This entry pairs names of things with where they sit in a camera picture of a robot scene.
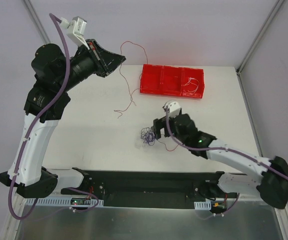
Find white cable duct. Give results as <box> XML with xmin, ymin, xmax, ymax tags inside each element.
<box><xmin>36</xmin><ymin>196</ymin><xmax>104</xmax><ymax>208</ymax></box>
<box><xmin>194</xmin><ymin>200</ymin><xmax>212</xmax><ymax>211</ymax></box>

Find left aluminium frame post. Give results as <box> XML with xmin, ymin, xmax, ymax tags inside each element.
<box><xmin>21</xmin><ymin>0</ymin><xmax>51</xmax><ymax>44</ymax></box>

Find left white cable duct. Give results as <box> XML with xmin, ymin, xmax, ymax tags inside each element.
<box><xmin>36</xmin><ymin>196</ymin><xmax>104</xmax><ymax>208</ymax></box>

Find red three-compartment bin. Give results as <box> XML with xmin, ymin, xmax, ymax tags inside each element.
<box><xmin>140</xmin><ymin>64</ymin><xmax>205</xmax><ymax>99</ymax></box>

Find aluminium frame post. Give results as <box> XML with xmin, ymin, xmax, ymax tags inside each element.
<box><xmin>21</xmin><ymin>0</ymin><xmax>51</xmax><ymax>44</ymax></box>
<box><xmin>236</xmin><ymin>0</ymin><xmax>287</xmax><ymax>76</ymax></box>

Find right aluminium frame post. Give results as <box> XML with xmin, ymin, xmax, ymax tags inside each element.
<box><xmin>236</xmin><ymin>0</ymin><xmax>287</xmax><ymax>76</ymax></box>

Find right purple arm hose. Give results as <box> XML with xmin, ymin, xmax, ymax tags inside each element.
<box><xmin>165</xmin><ymin>109</ymin><xmax>288</xmax><ymax>205</ymax></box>

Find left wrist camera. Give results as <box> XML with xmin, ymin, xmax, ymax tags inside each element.
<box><xmin>60</xmin><ymin>16</ymin><xmax>89</xmax><ymax>49</ymax></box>

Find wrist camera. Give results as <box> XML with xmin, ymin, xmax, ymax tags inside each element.
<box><xmin>163</xmin><ymin>100</ymin><xmax>182</xmax><ymax>118</ymax></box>
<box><xmin>60</xmin><ymin>16</ymin><xmax>89</xmax><ymax>49</ymax></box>

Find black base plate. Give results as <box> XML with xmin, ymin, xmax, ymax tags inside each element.
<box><xmin>60</xmin><ymin>169</ymin><xmax>243</xmax><ymax>208</ymax></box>

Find right white cable duct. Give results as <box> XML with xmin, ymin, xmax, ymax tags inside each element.
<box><xmin>194</xmin><ymin>200</ymin><xmax>212</xmax><ymax>211</ymax></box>

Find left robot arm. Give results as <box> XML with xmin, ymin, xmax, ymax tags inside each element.
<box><xmin>0</xmin><ymin>39</ymin><xmax>126</xmax><ymax>199</ymax></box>

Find red cable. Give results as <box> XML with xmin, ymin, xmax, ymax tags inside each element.
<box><xmin>114</xmin><ymin>41</ymin><xmax>179</xmax><ymax>152</ymax></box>

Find white cable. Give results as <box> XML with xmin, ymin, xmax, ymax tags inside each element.
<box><xmin>185</xmin><ymin>76</ymin><xmax>200</xmax><ymax>94</ymax></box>

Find purple cable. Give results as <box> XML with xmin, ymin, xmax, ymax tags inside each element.
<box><xmin>140</xmin><ymin>126</ymin><xmax>157</xmax><ymax>146</ymax></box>

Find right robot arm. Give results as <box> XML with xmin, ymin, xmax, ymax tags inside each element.
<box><xmin>152</xmin><ymin>114</ymin><xmax>288</xmax><ymax>209</ymax></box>

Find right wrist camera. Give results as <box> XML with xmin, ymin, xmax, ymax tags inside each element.
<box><xmin>163</xmin><ymin>100</ymin><xmax>182</xmax><ymax>118</ymax></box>

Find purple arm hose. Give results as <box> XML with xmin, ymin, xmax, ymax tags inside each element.
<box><xmin>165</xmin><ymin>109</ymin><xmax>288</xmax><ymax>205</ymax></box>
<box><xmin>8</xmin><ymin>12</ymin><xmax>72</xmax><ymax>221</ymax></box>

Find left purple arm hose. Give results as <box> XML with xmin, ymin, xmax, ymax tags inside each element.
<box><xmin>8</xmin><ymin>12</ymin><xmax>72</xmax><ymax>221</ymax></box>

